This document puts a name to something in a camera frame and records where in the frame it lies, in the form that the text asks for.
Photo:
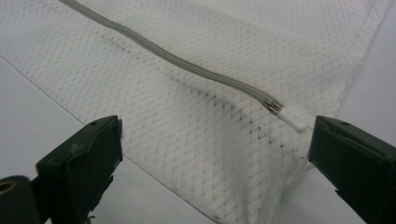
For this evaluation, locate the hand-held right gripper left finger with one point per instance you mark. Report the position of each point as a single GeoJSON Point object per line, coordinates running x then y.
{"type": "Point", "coordinates": [77, 168]}

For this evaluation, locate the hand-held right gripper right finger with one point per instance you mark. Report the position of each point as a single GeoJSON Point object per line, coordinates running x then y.
{"type": "Point", "coordinates": [358, 161]}

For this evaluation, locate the white mesh laundry bag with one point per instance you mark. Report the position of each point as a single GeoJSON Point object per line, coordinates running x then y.
{"type": "Point", "coordinates": [186, 93]}

